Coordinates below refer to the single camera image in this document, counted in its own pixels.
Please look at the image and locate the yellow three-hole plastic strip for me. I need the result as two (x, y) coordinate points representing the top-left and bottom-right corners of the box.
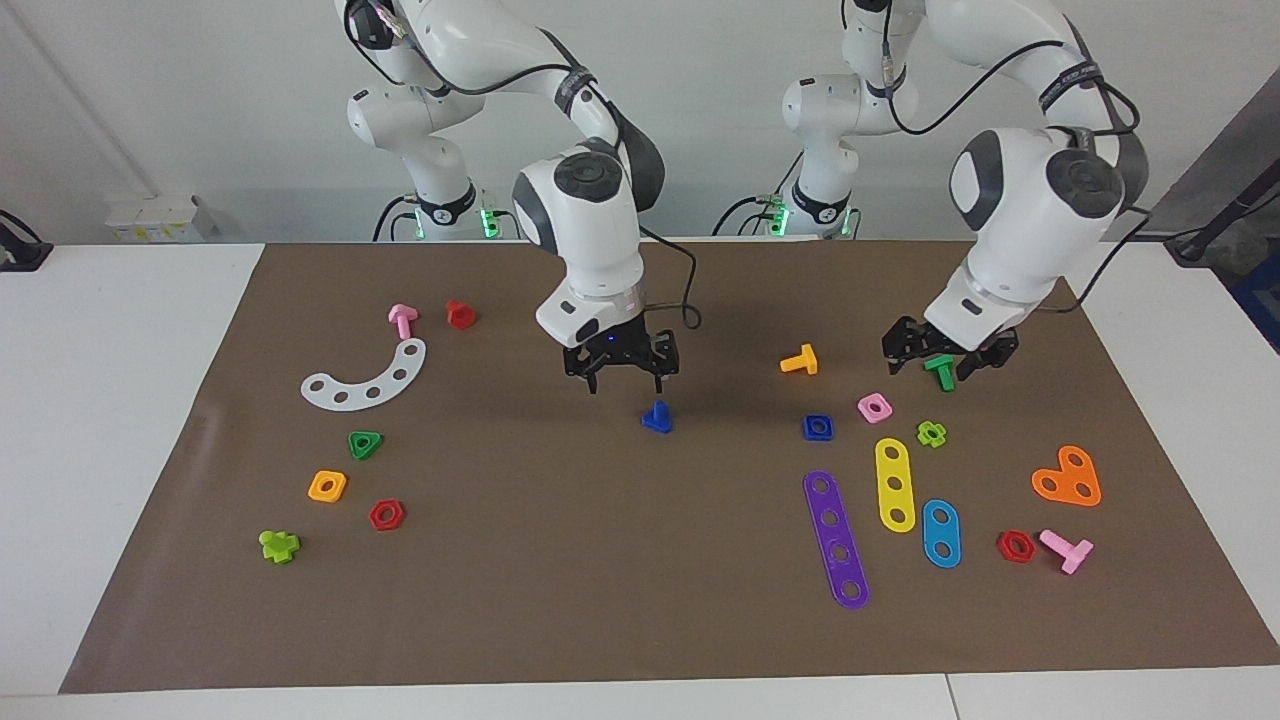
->
(874, 437), (918, 534)

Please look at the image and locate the orange three-hole angle plate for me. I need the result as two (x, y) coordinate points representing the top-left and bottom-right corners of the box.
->
(1031, 445), (1102, 508)

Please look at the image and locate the purple four-hole plastic strip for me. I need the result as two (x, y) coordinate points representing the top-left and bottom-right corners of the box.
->
(802, 470), (871, 611)

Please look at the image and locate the blue two-hole plastic strip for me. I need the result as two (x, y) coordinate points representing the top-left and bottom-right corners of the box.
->
(921, 499), (963, 569)

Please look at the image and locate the white curved five-hole plate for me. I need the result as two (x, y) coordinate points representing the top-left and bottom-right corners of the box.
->
(300, 338), (428, 412)

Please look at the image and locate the brown table mat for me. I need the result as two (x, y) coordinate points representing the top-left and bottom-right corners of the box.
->
(58, 240), (1280, 695)

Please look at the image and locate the black stand pole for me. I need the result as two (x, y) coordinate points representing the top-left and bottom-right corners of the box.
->
(1165, 160), (1280, 266)

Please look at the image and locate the blue crate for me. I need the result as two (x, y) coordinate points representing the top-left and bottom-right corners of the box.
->
(1235, 250), (1280, 353)

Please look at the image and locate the white box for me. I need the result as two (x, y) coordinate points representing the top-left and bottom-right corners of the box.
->
(105, 195), (219, 244)

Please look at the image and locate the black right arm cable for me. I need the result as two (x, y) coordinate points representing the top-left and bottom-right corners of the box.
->
(343, 0), (703, 331)

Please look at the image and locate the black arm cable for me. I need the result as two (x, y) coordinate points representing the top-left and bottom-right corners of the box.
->
(343, 0), (703, 331)
(840, 0), (1153, 316)

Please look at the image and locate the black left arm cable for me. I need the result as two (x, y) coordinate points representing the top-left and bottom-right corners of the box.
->
(840, 0), (1153, 316)

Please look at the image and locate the black base cable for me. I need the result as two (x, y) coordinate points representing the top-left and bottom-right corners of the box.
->
(712, 150), (801, 238)
(372, 195), (419, 244)

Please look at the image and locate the black clamp mount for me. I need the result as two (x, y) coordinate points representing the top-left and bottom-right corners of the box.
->
(0, 210), (53, 273)

